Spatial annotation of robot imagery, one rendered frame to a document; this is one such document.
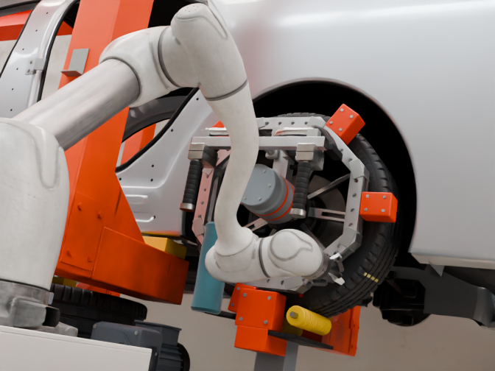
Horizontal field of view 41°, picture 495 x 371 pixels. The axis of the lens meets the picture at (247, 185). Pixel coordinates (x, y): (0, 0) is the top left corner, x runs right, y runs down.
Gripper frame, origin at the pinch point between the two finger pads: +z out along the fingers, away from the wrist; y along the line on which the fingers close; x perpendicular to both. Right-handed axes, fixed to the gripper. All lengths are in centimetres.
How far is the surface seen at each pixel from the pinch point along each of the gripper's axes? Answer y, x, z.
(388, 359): -53, 46, 358
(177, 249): -41, 51, 16
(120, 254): -47, 44, -17
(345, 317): -39, 54, 221
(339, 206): 12.6, 24.7, 18.4
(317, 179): 12.7, 37.1, 18.4
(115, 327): -55, 20, -28
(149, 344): -50, 11, -23
